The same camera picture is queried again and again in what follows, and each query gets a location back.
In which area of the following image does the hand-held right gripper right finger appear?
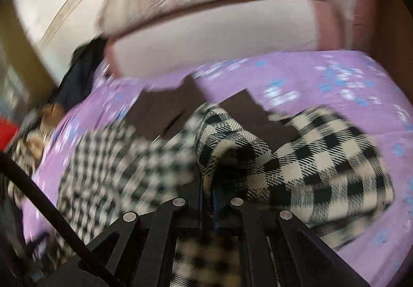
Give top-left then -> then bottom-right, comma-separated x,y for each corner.
211,177 -> 371,287

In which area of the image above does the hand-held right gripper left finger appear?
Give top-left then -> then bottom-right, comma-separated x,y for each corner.
78,174 -> 204,287

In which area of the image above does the black and white checked coat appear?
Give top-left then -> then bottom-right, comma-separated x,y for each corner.
55,80 -> 396,287

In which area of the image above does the dark clothes pile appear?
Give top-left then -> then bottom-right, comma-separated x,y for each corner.
48,37 -> 108,113

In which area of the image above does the purple floral bedsheet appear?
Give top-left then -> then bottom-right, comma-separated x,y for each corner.
22,50 -> 413,287

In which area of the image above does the pink padded headboard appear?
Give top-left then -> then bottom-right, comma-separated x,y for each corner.
105,0 -> 381,77

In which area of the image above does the brown patterned cloth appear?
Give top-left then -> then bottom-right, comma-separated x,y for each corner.
6,132 -> 46,197

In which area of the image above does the red cloth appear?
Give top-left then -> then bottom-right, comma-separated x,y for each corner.
0,122 -> 20,150

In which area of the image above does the black cable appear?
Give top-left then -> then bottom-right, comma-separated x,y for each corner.
0,151 -> 123,287

